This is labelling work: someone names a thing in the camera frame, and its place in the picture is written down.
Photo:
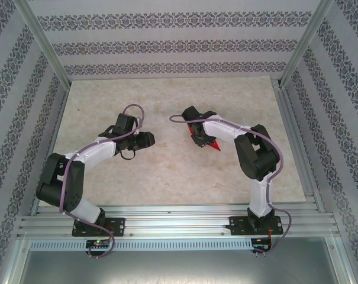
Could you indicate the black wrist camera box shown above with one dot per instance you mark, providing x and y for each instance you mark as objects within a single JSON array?
[
  {"x": 125, "y": 122},
  {"x": 192, "y": 114}
]

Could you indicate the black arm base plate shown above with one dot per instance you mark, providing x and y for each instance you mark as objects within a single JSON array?
[
  {"x": 236, "y": 225},
  {"x": 118, "y": 226}
]

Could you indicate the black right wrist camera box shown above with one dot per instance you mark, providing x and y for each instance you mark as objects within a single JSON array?
[{"x": 192, "y": 114}]

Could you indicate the aluminium frame post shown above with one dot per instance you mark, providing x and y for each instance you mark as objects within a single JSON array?
[
  {"x": 341, "y": 260},
  {"x": 45, "y": 44},
  {"x": 304, "y": 44},
  {"x": 16, "y": 260}
]

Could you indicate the aluminium mounting rail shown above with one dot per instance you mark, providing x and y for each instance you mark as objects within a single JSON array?
[{"x": 178, "y": 225}]

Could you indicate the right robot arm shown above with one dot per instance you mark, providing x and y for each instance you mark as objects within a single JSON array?
[{"x": 255, "y": 159}]

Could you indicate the grey metal sheet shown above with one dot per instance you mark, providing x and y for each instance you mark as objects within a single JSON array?
[{"x": 178, "y": 269}]

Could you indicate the small circuit board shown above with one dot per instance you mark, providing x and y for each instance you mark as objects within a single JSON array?
[
  {"x": 258, "y": 245},
  {"x": 97, "y": 244}
]

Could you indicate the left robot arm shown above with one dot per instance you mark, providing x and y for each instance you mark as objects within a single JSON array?
[{"x": 60, "y": 183}]

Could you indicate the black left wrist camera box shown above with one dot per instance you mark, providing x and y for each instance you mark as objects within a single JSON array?
[{"x": 125, "y": 122}]

